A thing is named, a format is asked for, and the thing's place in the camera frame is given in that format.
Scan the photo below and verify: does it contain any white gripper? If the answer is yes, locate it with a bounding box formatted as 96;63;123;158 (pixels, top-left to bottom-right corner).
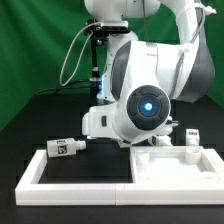
82;104;131;144

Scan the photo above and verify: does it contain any white square table top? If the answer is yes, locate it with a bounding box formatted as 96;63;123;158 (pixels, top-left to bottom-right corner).
130;146;224;184

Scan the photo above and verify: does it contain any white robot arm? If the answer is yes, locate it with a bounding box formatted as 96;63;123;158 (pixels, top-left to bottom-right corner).
82;0;216;145

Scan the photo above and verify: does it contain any white U-shaped fence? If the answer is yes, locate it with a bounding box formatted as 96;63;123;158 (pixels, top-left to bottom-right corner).
15;150;224;206

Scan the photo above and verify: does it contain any black table cable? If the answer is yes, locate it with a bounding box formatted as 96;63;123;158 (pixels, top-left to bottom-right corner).
29;79;93;100

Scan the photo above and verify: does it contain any fixed camera on stand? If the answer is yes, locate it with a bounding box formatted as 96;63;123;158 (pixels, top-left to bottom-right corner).
84;20;130;100

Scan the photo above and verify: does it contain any grey camera cable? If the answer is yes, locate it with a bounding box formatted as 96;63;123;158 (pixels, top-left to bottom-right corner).
58;23;94;88

